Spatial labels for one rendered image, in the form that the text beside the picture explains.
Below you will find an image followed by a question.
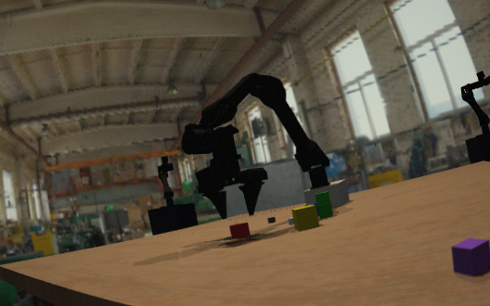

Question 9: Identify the green block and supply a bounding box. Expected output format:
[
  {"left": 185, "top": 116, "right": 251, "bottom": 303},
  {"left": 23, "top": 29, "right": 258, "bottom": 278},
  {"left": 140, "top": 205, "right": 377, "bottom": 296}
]
[
  {"left": 318, "top": 203, "right": 333, "bottom": 219},
  {"left": 315, "top": 191, "right": 330, "bottom": 207}
]

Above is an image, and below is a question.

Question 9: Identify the purple cube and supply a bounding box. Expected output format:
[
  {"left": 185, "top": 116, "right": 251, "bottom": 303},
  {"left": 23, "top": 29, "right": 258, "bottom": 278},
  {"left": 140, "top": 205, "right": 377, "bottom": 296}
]
[{"left": 451, "top": 238, "right": 490, "bottom": 276}]

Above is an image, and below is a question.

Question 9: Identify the olive yellow cube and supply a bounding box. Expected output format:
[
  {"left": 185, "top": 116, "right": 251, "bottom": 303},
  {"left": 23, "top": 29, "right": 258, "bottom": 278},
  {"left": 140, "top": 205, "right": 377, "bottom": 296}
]
[{"left": 291, "top": 205, "right": 319, "bottom": 231}]

